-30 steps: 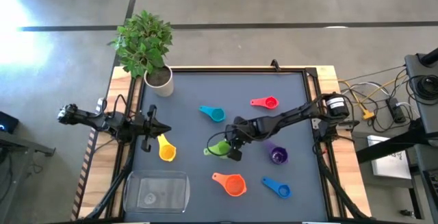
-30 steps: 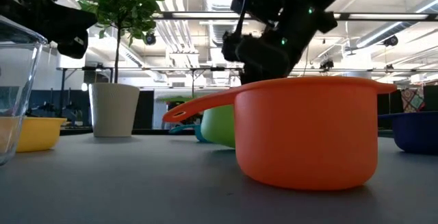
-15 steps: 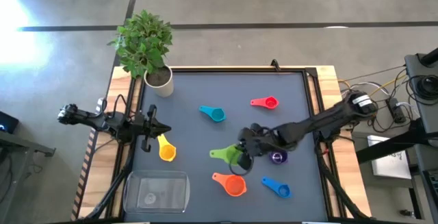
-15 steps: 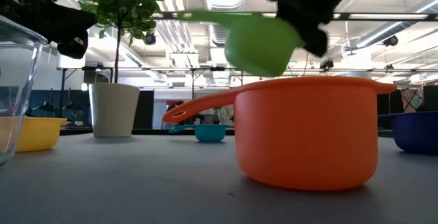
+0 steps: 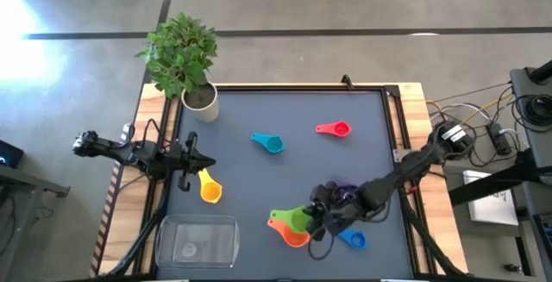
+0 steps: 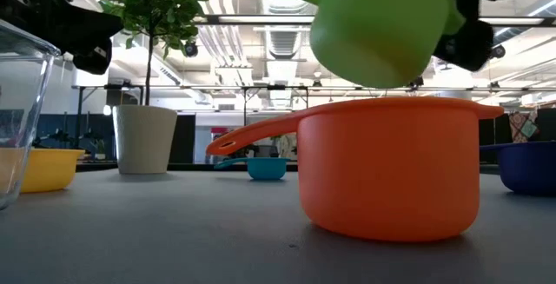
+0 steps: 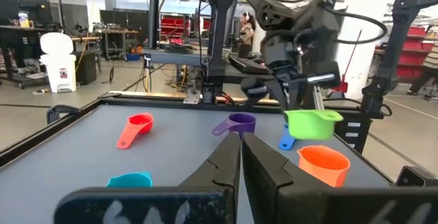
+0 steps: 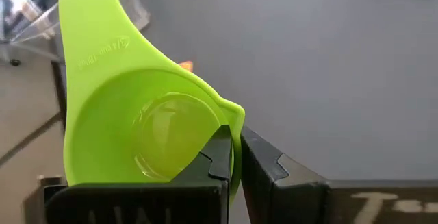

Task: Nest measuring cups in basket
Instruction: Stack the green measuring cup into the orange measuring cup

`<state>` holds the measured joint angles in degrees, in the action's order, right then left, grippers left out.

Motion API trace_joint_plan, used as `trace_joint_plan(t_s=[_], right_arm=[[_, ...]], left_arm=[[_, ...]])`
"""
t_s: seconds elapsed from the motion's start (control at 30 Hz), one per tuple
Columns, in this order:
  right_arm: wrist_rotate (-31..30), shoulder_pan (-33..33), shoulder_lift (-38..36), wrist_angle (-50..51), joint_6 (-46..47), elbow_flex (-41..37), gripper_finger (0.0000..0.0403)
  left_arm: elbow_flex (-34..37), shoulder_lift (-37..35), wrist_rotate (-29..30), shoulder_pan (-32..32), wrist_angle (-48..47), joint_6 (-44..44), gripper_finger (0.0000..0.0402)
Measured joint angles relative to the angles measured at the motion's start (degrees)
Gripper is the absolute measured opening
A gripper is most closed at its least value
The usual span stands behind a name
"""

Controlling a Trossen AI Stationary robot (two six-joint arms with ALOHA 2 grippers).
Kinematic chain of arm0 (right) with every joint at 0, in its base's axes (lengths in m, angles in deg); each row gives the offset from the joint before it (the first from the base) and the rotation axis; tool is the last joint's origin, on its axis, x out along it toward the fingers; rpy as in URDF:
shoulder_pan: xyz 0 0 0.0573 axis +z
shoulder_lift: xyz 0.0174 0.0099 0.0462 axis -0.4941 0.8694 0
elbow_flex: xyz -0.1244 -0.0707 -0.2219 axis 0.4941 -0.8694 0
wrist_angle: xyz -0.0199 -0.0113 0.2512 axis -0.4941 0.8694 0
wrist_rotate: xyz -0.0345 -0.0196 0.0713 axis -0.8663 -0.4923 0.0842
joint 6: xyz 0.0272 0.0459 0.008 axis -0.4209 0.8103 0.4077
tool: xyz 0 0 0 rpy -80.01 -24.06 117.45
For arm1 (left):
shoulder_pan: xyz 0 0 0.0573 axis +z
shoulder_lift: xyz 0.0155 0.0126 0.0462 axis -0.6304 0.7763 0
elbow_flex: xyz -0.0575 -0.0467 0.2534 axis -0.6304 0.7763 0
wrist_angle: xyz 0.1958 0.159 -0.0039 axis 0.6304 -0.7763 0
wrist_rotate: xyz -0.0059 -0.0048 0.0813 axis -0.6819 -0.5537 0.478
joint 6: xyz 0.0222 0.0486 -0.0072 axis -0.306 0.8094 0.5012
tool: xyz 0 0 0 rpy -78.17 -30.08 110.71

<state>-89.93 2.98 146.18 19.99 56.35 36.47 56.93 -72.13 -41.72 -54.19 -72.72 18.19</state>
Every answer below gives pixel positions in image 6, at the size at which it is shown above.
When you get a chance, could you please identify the green measuring cup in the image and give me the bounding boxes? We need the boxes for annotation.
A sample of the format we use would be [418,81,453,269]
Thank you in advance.
[232,0,467,89]

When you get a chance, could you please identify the purple measuring cup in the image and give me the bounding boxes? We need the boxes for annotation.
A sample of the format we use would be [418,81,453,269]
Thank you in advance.
[480,140,556,197]

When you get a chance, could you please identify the orange measuring cup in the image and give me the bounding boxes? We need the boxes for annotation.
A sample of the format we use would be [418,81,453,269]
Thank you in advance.
[206,96,505,243]

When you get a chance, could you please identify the teal measuring cup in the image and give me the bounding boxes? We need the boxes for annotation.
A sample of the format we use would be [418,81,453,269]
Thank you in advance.
[214,156,291,182]

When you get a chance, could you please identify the green leafy plant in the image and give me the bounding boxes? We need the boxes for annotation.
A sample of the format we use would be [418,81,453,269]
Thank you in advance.
[95,0,212,107]

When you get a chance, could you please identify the wide dark partition panels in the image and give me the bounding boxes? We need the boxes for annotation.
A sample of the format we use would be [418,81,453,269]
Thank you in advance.
[479,113,513,166]

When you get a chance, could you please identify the patterned patchwork quilt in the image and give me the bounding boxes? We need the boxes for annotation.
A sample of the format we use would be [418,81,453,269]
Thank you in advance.
[507,109,540,144]

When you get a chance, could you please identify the black screen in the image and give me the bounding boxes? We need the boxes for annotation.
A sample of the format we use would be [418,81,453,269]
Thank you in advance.
[537,108,556,142]

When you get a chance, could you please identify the white plant pot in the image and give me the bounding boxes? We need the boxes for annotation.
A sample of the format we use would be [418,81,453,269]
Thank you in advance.
[111,104,178,175]

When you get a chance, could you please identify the narrow black partition panel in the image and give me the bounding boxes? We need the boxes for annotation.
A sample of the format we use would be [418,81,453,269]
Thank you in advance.
[168,113,197,165]

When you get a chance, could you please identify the long ceiling light fixture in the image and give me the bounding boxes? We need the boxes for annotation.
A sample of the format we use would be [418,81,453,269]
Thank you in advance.
[193,13,556,28]

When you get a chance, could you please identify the black metal frame stand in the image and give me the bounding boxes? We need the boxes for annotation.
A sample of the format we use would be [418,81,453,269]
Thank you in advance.
[241,84,310,127]
[71,83,145,163]

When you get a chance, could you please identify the blue partition wall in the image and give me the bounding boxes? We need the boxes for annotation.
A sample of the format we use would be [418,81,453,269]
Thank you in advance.
[36,113,116,162]

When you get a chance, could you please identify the wooden table with black frame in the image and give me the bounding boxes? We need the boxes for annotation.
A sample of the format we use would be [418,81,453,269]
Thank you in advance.
[76,161,500,175]

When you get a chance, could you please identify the silver ceiling air duct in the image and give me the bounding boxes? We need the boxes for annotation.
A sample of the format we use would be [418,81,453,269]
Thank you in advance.
[260,0,316,62]

